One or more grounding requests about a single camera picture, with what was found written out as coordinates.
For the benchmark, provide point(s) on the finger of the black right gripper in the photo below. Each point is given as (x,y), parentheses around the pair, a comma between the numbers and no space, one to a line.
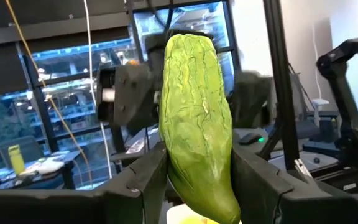
(252,99)

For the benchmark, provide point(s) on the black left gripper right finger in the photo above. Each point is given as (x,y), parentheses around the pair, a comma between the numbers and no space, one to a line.
(266,199)

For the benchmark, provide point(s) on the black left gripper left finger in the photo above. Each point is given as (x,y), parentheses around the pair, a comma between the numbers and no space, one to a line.
(129,199)

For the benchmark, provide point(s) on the light green cucumber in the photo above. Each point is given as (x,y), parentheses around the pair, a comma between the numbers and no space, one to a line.
(194,124)

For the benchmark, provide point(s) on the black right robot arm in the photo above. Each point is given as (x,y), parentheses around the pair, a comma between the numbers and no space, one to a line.
(346,118)

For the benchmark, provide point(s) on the black computer mouse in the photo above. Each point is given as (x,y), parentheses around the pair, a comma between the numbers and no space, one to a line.
(250,138)

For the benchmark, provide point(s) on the white plastic basket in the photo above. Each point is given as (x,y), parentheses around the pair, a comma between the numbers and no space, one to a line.
(174,216)

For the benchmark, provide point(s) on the yellow lemon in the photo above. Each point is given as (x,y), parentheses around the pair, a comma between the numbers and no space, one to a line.
(197,221)

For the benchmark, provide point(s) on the grey office chair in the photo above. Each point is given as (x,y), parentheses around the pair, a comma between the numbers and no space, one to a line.
(20,149)

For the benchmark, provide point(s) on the yellow water bottle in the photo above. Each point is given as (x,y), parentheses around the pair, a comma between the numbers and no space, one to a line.
(16,158)

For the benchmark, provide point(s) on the black rig frame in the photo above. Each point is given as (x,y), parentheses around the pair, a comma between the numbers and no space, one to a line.
(278,77)

